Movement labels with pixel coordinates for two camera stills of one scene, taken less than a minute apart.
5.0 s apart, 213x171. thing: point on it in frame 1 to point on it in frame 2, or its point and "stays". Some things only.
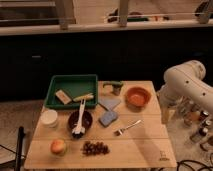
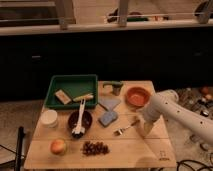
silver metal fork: [119, 132] stays
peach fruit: [57, 146] stays
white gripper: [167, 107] to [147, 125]
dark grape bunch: [89, 148] stays
